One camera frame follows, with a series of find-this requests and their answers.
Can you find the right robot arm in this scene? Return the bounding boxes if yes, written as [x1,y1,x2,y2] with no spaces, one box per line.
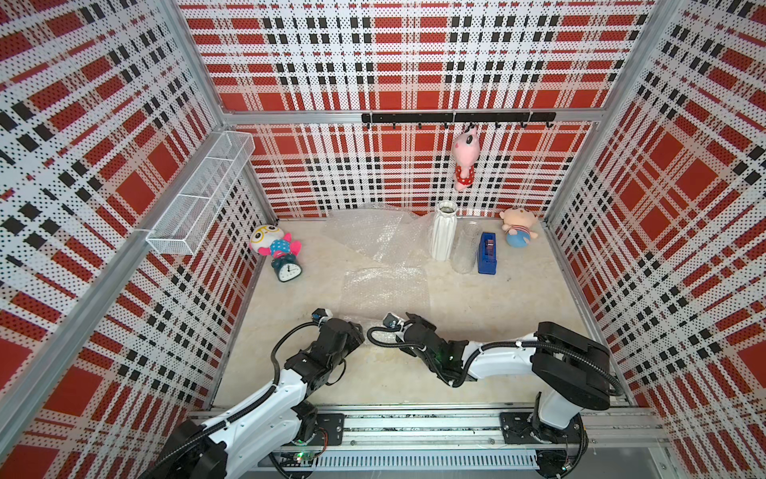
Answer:
[366,313,624,444]

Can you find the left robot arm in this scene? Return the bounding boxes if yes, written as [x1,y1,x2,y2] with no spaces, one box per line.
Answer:
[141,309,365,478]

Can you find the bubble wrap pile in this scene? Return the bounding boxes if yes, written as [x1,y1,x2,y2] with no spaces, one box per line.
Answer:
[323,205,434,267]

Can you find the teal alarm clock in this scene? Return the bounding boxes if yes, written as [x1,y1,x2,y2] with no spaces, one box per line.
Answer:
[271,253,302,283]

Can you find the blue tape dispenser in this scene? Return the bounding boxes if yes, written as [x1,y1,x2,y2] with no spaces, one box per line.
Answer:
[477,232,498,275]

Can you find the tall white ribbed vase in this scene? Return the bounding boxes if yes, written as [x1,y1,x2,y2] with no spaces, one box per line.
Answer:
[431,201,458,261]

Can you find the white pink owl plush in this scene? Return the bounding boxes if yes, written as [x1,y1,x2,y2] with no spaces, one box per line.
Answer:
[249,225,302,259]

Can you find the plush doll blue pants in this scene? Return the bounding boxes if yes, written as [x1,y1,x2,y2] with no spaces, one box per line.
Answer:
[500,209,539,249]

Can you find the pink hanging plush toy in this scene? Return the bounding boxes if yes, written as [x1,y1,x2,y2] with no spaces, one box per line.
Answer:
[451,127,481,193]

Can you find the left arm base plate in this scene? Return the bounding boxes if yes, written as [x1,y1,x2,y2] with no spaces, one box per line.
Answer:
[289,413,345,446]

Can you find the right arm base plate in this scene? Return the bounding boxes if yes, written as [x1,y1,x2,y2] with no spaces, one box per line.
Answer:
[500,410,584,446]

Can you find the white wire mesh shelf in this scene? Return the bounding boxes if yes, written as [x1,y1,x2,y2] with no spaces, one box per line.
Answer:
[147,131,255,255]

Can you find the black hook rail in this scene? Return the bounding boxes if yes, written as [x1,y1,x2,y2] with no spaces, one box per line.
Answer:
[361,112,557,126]

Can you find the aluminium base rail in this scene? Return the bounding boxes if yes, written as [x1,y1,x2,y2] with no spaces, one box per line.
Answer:
[172,403,668,474]

